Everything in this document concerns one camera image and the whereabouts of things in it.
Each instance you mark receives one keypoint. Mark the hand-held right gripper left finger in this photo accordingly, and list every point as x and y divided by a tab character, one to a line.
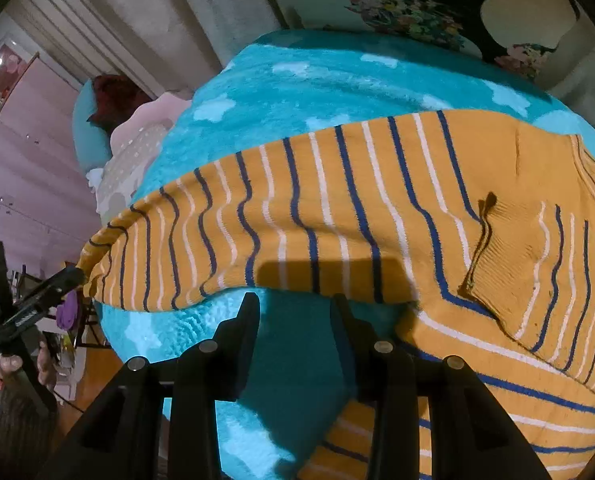
247	327

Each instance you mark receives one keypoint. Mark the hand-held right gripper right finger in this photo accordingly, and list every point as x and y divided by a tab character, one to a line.
346	340

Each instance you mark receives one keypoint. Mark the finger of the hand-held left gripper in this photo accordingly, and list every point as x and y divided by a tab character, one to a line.
52	287

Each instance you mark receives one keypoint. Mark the orange striped sweater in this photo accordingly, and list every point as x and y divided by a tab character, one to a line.
327	200

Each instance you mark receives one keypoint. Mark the person's left forearm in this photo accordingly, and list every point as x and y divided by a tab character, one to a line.
20	432

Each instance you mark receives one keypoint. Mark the person's left hand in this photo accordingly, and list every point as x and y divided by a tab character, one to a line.
45	362

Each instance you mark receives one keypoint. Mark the purple cloth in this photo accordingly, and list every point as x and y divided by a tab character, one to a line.
68	310

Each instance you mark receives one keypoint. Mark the pink wardrobe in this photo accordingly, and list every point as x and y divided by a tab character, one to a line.
27	160

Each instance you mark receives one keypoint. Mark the teal pillow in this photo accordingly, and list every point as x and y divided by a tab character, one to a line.
84	135

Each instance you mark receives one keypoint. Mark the pink dotted pillow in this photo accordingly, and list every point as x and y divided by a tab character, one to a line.
142	137

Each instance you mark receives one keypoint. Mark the dark red plush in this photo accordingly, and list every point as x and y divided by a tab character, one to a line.
117	97

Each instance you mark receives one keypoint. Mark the turquoise star print blanket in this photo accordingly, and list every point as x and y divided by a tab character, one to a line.
302	90

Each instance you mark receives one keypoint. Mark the beige curtain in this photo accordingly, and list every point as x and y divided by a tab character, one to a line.
87	25

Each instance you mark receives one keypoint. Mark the beige headboard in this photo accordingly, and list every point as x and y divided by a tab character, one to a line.
217	10

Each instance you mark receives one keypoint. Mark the leaf print pillow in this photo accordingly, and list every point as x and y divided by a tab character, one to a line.
590	60

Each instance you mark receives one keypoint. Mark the framed wall picture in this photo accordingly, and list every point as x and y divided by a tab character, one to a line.
5	67

